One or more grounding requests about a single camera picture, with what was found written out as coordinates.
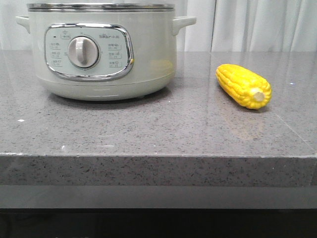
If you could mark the white curtain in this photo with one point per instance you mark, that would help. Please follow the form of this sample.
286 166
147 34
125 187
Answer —
248 26

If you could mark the glass pot lid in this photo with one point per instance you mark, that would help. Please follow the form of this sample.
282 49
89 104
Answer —
99 7

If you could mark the pale green electric cooking pot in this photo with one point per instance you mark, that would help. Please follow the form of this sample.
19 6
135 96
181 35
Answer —
104 56

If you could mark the yellow corn cob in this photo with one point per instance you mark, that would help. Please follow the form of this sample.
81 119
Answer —
247 88

